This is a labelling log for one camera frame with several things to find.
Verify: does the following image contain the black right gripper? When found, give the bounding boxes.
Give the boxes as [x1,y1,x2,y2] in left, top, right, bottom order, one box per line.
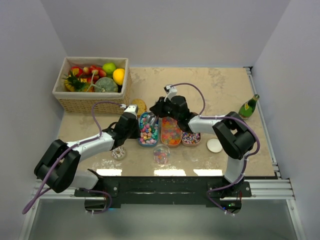
[149,96,180,122]

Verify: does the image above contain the blue tray of star candies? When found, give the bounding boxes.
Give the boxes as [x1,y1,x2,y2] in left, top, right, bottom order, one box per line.
[138,112,159,148]

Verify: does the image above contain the silver metal scoop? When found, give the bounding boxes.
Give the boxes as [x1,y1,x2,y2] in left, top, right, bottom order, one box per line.
[145,112,159,126]

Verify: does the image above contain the orange tray of gummy stars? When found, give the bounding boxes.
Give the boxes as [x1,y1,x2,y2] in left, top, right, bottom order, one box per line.
[160,117,182,148]

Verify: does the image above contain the pink tray of lollipops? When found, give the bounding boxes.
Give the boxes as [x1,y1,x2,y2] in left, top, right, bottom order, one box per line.
[181,132,202,147]

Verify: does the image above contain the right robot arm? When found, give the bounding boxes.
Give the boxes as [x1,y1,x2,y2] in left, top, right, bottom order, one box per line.
[150,95,261,197]

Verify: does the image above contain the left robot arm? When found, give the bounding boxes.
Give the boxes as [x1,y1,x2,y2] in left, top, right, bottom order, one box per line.
[34,112,140,196]

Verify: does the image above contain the sprinkled donut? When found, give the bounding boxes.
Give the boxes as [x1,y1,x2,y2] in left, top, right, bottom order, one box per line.
[111,146,127,161]

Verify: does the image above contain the clear glass jar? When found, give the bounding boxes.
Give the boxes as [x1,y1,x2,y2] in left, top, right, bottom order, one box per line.
[153,144,171,166]

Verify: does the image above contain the green pumpkin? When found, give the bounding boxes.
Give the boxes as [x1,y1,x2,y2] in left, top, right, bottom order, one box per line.
[94,77,119,93]

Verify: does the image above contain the yellow lemon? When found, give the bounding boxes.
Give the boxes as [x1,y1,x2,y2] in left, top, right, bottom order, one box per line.
[112,68,125,86]

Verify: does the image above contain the round cream jar lid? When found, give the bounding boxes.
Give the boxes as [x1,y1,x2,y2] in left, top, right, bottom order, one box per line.
[206,138,223,153]

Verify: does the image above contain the green lime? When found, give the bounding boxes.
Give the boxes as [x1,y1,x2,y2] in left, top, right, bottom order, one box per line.
[102,62,117,75]

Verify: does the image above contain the red strawberries bunch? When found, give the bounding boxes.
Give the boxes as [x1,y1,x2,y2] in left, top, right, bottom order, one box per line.
[69,65,107,83]

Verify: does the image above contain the wicker basket with liner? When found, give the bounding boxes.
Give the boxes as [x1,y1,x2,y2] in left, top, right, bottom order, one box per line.
[52,56,132,113]

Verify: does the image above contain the small pineapple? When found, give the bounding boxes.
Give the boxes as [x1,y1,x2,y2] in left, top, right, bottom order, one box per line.
[63,72,88,92]

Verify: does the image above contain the green glass bottle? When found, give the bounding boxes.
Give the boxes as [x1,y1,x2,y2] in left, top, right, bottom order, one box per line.
[238,94,260,120]

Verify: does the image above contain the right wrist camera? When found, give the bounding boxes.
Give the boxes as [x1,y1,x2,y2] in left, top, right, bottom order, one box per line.
[164,84,178,102]

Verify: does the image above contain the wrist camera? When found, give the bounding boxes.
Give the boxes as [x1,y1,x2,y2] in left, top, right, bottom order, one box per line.
[164,84,178,102]
[124,104,139,118]

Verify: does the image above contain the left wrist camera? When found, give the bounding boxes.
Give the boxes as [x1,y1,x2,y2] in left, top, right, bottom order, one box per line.
[124,104,139,118]

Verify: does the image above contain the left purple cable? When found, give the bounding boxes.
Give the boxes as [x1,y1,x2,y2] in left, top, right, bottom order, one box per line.
[21,101,127,215]

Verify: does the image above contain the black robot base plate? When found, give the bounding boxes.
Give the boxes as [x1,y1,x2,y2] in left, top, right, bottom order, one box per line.
[74,176,252,214]

